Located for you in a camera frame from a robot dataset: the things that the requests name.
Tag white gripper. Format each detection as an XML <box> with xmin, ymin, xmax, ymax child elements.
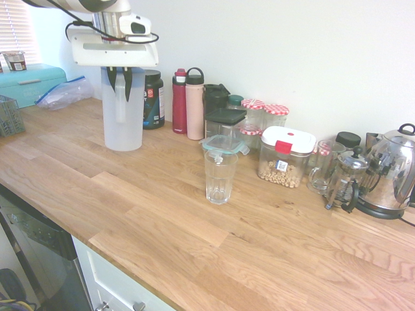
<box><xmin>67</xmin><ymin>27</ymin><xmax>160</xmax><ymax>102</ymax></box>

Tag translucent pitcher with blue lid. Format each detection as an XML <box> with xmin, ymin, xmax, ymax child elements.
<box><xmin>100</xmin><ymin>66</ymin><xmax>145</xmax><ymax>152</ymax></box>

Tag red water bottle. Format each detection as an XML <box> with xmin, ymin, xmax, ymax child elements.
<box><xmin>171</xmin><ymin>68</ymin><xmax>188</xmax><ymax>134</ymax></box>

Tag black Vega protein tub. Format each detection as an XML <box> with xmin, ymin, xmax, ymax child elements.
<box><xmin>142</xmin><ymin>69</ymin><xmax>165</xmax><ymax>130</ymax></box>

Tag clear zip bag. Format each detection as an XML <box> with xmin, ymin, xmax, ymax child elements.
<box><xmin>34</xmin><ymin>75</ymin><xmax>95</xmax><ymax>111</ymax></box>

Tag pink bottle with black lid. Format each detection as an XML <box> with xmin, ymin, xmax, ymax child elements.
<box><xmin>185</xmin><ymin>67</ymin><xmax>206</xmax><ymax>141</ymax></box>

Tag teal bread box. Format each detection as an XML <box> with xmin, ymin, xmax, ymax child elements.
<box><xmin>0</xmin><ymin>63</ymin><xmax>71</xmax><ymax>109</ymax></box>

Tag black shaker bottle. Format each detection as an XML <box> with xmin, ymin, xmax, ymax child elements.
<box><xmin>203</xmin><ymin>83</ymin><xmax>231</xmax><ymax>114</ymax></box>

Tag yogurt cup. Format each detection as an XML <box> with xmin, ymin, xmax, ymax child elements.
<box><xmin>1</xmin><ymin>50</ymin><xmax>27</xmax><ymax>73</ymax></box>

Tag square canister with black lid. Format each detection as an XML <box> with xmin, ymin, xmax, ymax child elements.
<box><xmin>204</xmin><ymin>108</ymin><xmax>248</xmax><ymax>143</ymax></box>

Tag clear bottle with green lid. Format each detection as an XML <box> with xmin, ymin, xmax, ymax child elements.
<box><xmin>226</xmin><ymin>94</ymin><xmax>244</xmax><ymax>111</ymax></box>

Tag glass container teal clip lid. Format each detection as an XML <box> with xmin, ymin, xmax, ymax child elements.
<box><xmin>198</xmin><ymin>135</ymin><xmax>250</xmax><ymax>156</ymax></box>

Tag white window blinds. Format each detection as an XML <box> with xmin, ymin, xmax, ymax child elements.
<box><xmin>0</xmin><ymin>0</ymin><xmax>42</xmax><ymax>65</ymax></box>

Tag tall jar red gingham lid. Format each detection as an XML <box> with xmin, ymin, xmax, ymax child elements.
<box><xmin>240</xmin><ymin>98</ymin><xmax>266</xmax><ymax>130</ymax></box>
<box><xmin>263</xmin><ymin>103</ymin><xmax>291</xmax><ymax>129</ymax></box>

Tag small jar red gingham lid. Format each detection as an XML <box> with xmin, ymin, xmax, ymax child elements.
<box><xmin>239</xmin><ymin>126</ymin><xmax>263</xmax><ymax>150</ymax></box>
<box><xmin>310</xmin><ymin>144</ymin><xmax>335</xmax><ymax>166</ymax></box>

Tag clear drinking glass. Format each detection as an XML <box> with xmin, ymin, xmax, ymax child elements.
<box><xmin>204</xmin><ymin>150</ymin><xmax>239</xmax><ymax>205</ymax></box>

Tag cereal container white red lid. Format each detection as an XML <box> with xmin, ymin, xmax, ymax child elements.
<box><xmin>257</xmin><ymin>125</ymin><xmax>317</xmax><ymax>189</ymax></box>

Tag black dishwasher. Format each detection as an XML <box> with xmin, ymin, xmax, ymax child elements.
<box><xmin>0</xmin><ymin>190</ymin><xmax>93</xmax><ymax>311</ymax></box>

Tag white cabinet drawer front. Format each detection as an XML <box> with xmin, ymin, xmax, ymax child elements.
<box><xmin>73</xmin><ymin>236</ymin><xmax>176</xmax><ymax>311</ymax></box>

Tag clear glass mug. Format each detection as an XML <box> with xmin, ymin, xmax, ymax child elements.
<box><xmin>307</xmin><ymin>139</ymin><xmax>347</xmax><ymax>195</ymax></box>

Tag jar with black lid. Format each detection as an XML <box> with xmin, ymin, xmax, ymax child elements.
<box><xmin>335</xmin><ymin>131</ymin><xmax>362</xmax><ymax>152</ymax></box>

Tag glass French press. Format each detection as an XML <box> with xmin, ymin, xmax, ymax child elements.
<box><xmin>326</xmin><ymin>145</ymin><xmax>370</xmax><ymax>214</ymax></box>

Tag stainless steel electric kettle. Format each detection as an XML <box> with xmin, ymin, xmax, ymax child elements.
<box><xmin>355</xmin><ymin>122</ymin><xmax>415</xmax><ymax>220</ymax></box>

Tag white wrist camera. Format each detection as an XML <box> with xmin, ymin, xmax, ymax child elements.
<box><xmin>118</xmin><ymin>12</ymin><xmax>152</xmax><ymax>43</ymax></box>

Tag teal wire basket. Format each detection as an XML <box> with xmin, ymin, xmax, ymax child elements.
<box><xmin>0</xmin><ymin>95</ymin><xmax>26</xmax><ymax>138</ymax></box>

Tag silver drawer handle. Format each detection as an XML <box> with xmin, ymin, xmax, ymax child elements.
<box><xmin>95</xmin><ymin>300</ymin><xmax>147</xmax><ymax>311</ymax></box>

